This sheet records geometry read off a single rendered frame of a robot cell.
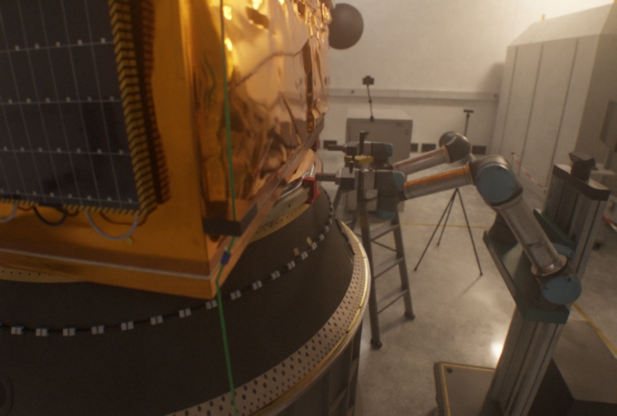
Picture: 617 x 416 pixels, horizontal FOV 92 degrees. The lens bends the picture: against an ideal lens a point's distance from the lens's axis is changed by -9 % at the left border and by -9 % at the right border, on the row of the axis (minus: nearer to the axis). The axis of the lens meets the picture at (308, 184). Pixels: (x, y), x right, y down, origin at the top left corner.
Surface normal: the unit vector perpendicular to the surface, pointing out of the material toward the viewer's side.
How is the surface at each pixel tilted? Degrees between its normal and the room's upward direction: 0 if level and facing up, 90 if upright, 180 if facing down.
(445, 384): 0
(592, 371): 0
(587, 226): 90
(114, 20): 90
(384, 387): 0
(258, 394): 43
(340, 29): 90
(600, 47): 90
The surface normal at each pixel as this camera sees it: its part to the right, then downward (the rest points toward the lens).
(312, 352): 0.52, -0.54
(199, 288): -0.15, 0.33
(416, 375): 0.00, -0.94
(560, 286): -0.39, 0.40
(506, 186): -0.54, 0.18
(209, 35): 0.66, 0.14
